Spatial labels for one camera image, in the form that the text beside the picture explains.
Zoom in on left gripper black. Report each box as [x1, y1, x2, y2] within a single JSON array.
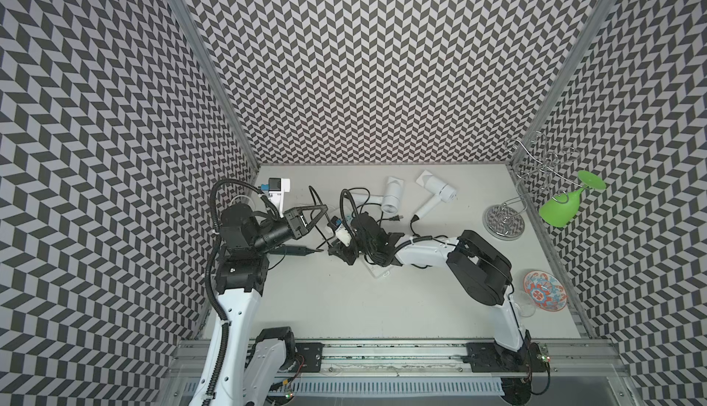
[[251, 204, 328, 253]]

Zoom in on white power strip colourful sockets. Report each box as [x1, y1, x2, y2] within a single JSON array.
[[328, 205, 393, 279]]

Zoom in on dryer black cord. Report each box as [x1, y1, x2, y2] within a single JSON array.
[[341, 187, 404, 230], [408, 215, 451, 270]]

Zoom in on white blow dryer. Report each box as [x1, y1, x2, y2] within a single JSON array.
[[352, 176, 404, 216], [414, 170, 458, 220]]

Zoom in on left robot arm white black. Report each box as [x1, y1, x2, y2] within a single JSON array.
[[191, 178, 328, 405]]

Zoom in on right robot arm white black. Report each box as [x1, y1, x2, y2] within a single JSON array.
[[327, 189, 531, 360]]

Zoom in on clear drinking glass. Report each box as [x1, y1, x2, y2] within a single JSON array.
[[511, 292, 537, 319]]

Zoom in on colourful patterned ceramic bowl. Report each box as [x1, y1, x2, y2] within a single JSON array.
[[523, 270, 568, 312]]

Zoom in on green plastic wine glass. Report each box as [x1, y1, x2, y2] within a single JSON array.
[[539, 170, 608, 229]]

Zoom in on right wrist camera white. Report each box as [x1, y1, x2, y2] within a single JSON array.
[[334, 222, 353, 247]]

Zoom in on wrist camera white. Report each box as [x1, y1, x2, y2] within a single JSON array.
[[334, 222, 353, 247], [261, 178, 291, 216]]

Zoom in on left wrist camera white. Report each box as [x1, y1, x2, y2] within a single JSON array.
[[261, 178, 291, 216]]

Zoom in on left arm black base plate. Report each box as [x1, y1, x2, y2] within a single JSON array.
[[280, 342, 324, 374]]

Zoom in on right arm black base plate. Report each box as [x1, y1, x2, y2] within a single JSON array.
[[461, 342, 550, 374]]

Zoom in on metal wire glass rack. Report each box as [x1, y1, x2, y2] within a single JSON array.
[[506, 131, 579, 197]]

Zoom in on aluminium front rail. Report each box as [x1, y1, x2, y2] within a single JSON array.
[[170, 338, 628, 379]]

